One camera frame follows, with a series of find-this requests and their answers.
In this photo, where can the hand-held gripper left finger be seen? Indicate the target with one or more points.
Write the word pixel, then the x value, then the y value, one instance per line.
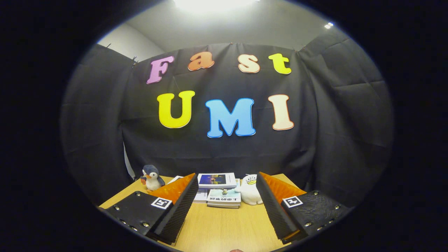
pixel 178 217

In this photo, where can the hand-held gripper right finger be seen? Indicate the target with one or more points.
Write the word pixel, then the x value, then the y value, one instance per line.
pixel 276 217

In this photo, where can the thin white book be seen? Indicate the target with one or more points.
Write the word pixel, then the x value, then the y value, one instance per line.
pixel 201 196

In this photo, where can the white duck plush toy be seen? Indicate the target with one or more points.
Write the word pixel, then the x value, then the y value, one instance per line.
pixel 250 190

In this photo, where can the grey penguin plush toy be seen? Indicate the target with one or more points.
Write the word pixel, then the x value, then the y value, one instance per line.
pixel 152 178

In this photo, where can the thick white book teal cover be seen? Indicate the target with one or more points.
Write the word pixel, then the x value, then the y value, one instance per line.
pixel 224 197

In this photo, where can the book with blue picture cover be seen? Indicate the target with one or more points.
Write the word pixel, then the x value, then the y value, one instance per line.
pixel 217 180

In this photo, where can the small ceiling spotlight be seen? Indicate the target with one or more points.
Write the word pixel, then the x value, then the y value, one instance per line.
pixel 328 25

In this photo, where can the large ceiling light panel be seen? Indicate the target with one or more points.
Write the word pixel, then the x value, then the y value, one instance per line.
pixel 213 3

